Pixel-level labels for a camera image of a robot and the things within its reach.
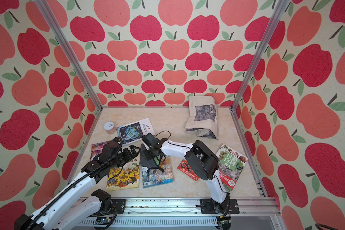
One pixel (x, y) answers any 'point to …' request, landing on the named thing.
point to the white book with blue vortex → (134, 132)
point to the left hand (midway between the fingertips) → (137, 155)
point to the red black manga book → (185, 167)
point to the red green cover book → (231, 164)
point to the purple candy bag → (96, 148)
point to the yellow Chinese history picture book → (125, 177)
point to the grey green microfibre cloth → (152, 164)
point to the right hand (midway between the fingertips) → (146, 157)
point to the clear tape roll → (109, 128)
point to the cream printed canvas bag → (203, 116)
